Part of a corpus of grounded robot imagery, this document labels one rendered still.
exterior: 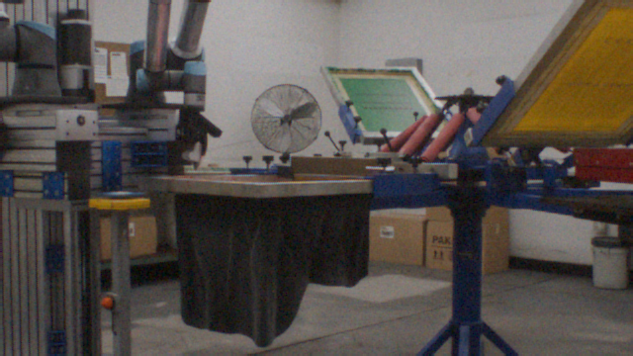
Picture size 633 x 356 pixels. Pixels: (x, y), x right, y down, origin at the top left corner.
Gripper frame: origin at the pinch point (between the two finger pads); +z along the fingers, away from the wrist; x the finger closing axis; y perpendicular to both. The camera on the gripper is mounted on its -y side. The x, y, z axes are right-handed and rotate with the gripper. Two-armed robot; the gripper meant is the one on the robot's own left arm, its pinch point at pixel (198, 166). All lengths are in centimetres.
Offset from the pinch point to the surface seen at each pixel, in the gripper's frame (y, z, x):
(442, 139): -91, -13, 35
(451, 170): -61, -1, 61
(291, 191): 9, 6, 56
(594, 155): -41, -6, 121
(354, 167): -37, -1, 38
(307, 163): -36.8, -2.0, 15.5
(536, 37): -445, -115, -125
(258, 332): 12, 47, 47
